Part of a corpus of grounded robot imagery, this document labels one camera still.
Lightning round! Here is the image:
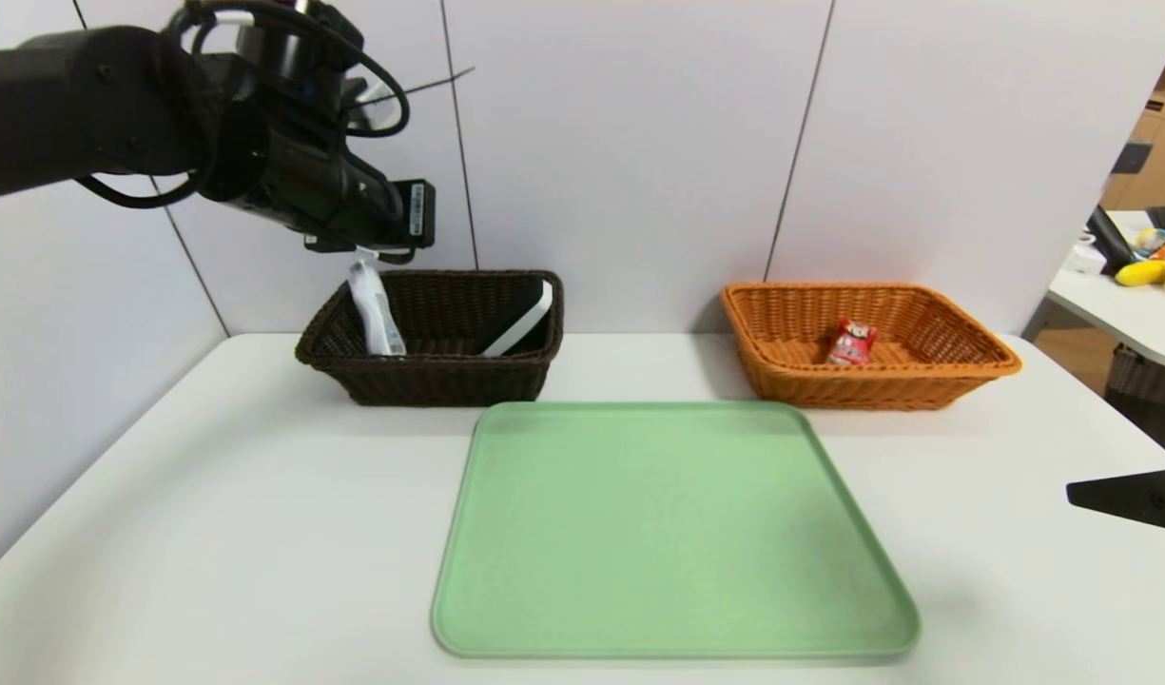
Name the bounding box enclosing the green plastic tray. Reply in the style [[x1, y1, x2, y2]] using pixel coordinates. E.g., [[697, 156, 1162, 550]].
[[432, 401, 922, 659]]

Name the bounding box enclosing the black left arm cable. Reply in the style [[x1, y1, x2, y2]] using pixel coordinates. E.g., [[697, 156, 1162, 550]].
[[73, 0, 413, 210]]

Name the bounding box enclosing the white background table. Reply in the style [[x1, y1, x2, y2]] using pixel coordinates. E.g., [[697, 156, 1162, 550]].
[[1045, 211, 1165, 374]]

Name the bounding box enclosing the red snack packet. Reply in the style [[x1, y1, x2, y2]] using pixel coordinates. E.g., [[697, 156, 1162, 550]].
[[826, 319, 880, 368]]

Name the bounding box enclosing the white background cup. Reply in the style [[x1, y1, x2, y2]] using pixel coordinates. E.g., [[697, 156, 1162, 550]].
[[1064, 233, 1106, 277]]

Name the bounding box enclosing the grey wicker background basket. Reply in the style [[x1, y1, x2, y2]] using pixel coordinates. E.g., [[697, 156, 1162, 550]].
[[1103, 346, 1165, 412]]

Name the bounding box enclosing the black slanted background object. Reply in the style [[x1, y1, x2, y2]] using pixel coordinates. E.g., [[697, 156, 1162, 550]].
[[1084, 206, 1135, 279]]

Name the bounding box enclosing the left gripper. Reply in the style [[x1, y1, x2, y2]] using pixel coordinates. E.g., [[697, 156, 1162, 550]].
[[326, 154, 437, 249]]

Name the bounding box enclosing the dark grey background object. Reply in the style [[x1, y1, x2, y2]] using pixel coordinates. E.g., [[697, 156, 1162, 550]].
[[1107, 141, 1152, 178]]

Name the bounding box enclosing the orange wicker basket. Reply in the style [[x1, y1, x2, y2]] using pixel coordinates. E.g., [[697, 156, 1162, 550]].
[[720, 282, 1023, 412]]

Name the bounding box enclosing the dark brown wicker basket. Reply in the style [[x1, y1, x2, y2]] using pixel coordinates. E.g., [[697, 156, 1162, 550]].
[[295, 270, 566, 408]]

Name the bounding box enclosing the white plastic bottle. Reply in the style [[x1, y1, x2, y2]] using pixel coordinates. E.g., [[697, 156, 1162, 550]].
[[347, 262, 408, 358]]

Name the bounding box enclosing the black and white eraser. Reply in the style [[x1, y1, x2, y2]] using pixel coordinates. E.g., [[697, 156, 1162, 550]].
[[477, 278, 554, 360]]

